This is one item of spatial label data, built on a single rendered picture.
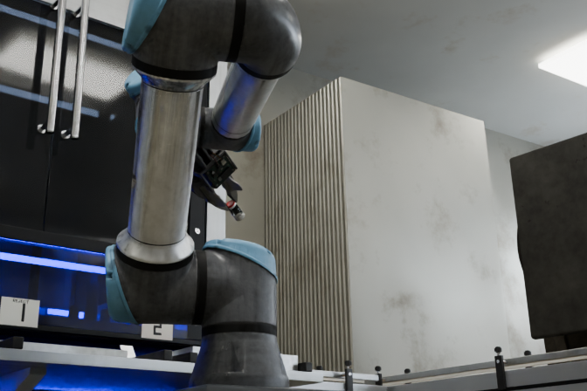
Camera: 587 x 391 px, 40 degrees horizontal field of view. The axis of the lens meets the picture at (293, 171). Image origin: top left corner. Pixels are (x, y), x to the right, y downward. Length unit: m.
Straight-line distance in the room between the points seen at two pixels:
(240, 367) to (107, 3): 1.29
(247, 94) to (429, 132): 5.83
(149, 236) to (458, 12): 6.17
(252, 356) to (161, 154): 0.32
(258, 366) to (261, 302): 0.10
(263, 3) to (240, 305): 0.45
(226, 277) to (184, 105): 0.28
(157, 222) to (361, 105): 5.49
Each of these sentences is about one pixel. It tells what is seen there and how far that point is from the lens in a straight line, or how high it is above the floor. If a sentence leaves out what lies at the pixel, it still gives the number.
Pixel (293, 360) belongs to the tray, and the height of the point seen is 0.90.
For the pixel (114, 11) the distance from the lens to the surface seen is 2.24.
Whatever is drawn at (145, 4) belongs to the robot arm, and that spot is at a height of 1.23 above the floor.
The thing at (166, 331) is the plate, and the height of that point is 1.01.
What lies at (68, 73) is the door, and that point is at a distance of 2.11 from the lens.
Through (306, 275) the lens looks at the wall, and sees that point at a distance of 6.45.
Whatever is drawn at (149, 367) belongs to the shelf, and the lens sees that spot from 1.54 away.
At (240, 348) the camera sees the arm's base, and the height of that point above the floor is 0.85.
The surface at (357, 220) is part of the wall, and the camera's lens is 6.18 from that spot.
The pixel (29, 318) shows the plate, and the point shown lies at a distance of 1.88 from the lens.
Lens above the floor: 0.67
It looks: 21 degrees up
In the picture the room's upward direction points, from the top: 1 degrees counter-clockwise
